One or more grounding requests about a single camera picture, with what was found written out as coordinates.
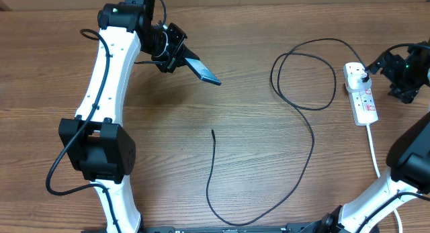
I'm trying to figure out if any white power strip cord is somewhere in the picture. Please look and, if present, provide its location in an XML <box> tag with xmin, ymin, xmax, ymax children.
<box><xmin>365</xmin><ymin>124</ymin><xmax>404</xmax><ymax>233</ymax></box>

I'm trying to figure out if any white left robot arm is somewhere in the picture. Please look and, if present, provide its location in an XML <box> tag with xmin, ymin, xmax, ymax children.
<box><xmin>58</xmin><ymin>0</ymin><xmax>220</xmax><ymax>232</ymax></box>

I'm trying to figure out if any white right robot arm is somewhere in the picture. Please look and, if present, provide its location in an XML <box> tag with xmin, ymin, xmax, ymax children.
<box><xmin>303</xmin><ymin>42</ymin><xmax>429</xmax><ymax>232</ymax></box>

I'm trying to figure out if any blue Galaxy smartphone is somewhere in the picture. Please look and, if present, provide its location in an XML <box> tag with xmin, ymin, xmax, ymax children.
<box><xmin>184</xmin><ymin>58</ymin><xmax>222</xmax><ymax>86</ymax></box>

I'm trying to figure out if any white charger adapter plug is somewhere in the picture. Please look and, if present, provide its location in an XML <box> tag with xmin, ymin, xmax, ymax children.
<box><xmin>345</xmin><ymin>74</ymin><xmax>372</xmax><ymax>93</ymax></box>

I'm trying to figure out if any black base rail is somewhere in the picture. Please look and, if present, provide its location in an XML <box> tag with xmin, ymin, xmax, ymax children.
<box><xmin>82</xmin><ymin>222</ymin><xmax>323</xmax><ymax>233</ymax></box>

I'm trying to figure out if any white power strip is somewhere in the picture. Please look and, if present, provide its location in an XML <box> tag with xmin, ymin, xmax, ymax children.
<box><xmin>343</xmin><ymin>62</ymin><xmax>378</xmax><ymax>126</ymax></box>

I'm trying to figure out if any black charger cable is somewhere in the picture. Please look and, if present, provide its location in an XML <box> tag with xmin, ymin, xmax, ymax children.
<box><xmin>206</xmin><ymin>38</ymin><xmax>371</xmax><ymax>226</ymax></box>

